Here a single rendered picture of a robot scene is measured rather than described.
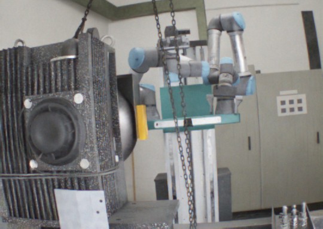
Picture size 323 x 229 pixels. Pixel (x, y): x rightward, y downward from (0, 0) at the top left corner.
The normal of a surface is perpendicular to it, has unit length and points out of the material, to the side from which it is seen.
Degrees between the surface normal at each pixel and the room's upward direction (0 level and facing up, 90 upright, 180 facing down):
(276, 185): 90
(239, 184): 90
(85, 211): 90
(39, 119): 90
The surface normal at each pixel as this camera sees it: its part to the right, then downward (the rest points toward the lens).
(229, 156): -0.25, -0.01
